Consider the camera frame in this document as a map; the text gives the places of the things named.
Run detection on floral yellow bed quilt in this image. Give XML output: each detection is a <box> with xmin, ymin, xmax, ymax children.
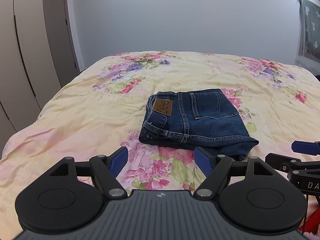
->
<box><xmin>1</xmin><ymin>51</ymin><xmax>319</xmax><ymax>239</ymax></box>

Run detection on blue denim jeans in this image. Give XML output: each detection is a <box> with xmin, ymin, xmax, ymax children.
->
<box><xmin>139</xmin><ymin>89</ymin><xmax>259</xmax><ymax>160</ymax></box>

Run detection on beige wardrobe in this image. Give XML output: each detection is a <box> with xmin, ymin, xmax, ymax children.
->
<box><xmin>1</xmin><ymin>0</ymin><xmax>61</xmax><ymax>148</ymax></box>

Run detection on green patterned window curtain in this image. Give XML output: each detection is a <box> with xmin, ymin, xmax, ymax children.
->
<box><xmin>296</xmin><ymin>0</ymin><xmax>319</xmax><ymax>75</ymax></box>

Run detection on beige room door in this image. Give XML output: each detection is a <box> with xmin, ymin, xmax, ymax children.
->
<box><xmin>43</xmin><ymin>0</ymin><xmax>80</xmax><ymax>87</ymax></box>

